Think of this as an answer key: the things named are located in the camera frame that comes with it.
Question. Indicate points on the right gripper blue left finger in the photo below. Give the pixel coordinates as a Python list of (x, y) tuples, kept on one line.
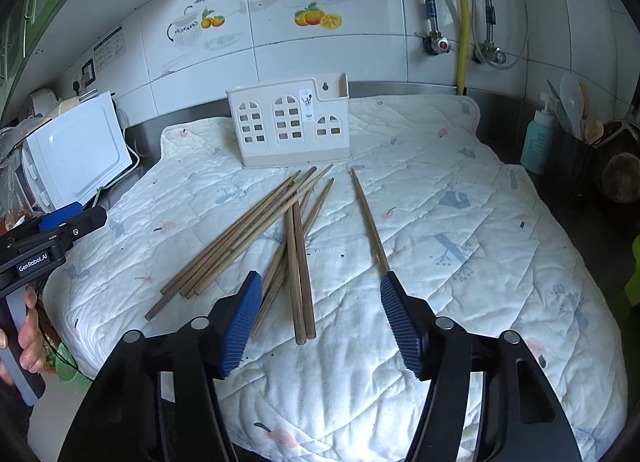
[(237, 316)]

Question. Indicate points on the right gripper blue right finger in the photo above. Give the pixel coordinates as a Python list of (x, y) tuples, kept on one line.
[(405, 314)]

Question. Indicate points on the wooden chopstick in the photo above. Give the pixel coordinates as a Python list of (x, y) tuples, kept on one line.
[(212, 261), (240, 245), (294, 284), (268, 281), (191, 276), (221, 243), (374, 237), (281, 279), (304, 276)]

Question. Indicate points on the left hand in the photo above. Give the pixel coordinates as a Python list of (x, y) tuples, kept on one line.
[(29, 336)]

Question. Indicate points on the white quilted mat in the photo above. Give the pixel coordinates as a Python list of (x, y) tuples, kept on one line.
[(461, 229)]

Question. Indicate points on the white microwave oven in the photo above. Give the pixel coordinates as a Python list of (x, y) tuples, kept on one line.
[(78, 153)]

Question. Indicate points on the white utensil holder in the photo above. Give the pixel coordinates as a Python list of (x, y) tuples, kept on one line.
[(292, 122)]

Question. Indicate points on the green plastic basket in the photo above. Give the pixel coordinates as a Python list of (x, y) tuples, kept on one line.
[(632, 287)]

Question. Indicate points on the teal soap bottle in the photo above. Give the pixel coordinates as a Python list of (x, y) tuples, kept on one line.
[(538, 138)]

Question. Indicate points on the black utensil pot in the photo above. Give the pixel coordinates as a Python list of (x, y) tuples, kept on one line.
[(599, 179)]

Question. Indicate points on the white rice spoon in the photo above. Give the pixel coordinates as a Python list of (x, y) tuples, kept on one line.
[(573, 102)]

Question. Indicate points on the yellow gas pipe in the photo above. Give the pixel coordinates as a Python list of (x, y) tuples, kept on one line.
[(463, 52)]

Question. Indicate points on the green wall cabinet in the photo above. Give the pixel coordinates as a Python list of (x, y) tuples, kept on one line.
[(41, 39)]

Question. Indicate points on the left metal hose valve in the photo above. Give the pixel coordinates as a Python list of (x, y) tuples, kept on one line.
[(433, 41)]

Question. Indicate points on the metal hose valve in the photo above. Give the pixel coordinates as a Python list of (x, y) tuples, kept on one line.
[(433, 41), (486, 51)]

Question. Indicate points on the right metal hose valve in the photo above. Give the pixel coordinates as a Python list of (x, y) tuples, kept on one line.
[(486, 51)]

